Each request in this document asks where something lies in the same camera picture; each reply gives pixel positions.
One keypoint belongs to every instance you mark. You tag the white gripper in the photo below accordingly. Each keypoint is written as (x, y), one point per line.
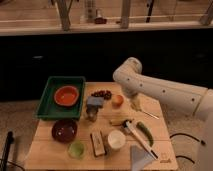
(135, 102)

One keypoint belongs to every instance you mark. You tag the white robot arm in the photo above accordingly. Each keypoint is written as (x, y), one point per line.
(196, 100)

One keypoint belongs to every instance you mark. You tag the white paper cup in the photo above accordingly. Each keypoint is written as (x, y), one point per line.
(116, 139)

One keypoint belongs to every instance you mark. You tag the small green cup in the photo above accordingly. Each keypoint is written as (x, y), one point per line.
(76, 149)

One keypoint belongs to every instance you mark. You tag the black white knife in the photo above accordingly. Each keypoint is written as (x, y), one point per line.
(128, 125)

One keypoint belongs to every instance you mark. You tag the green chili pepper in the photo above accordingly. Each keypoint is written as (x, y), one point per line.
(142, 127)

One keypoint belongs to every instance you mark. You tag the dark red grapes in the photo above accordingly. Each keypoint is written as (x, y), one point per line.
(106, 94)

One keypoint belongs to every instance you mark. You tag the yellow banana piece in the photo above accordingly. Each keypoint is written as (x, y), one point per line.
(116, 122)

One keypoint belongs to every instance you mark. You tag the blue sponge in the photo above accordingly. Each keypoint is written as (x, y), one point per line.
(95, 101)

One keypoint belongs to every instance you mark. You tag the glass jar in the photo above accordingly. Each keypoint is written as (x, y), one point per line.
(92, 113)

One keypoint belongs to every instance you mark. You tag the small wooden table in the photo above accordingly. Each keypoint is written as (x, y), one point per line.
(46, 154)

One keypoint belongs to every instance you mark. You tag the wooden block eraser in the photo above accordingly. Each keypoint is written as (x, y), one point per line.
(98, 144)

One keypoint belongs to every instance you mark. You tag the grey folded cloth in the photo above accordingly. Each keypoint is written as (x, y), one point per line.
(140, 158)

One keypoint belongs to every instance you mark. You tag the orange bowl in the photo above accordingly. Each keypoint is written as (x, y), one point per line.
(66, 96)

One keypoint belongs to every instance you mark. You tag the green plastic tray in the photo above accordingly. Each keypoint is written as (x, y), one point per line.
(49, 110)

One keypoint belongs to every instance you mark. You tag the dark red bowl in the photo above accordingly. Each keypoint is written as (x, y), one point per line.
(64, 130)

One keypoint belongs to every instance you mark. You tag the red object on shelf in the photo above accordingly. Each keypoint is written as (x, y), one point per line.
(100, 21)

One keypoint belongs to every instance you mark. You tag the black stand at left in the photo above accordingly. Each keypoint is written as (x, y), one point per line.
(9, 140)

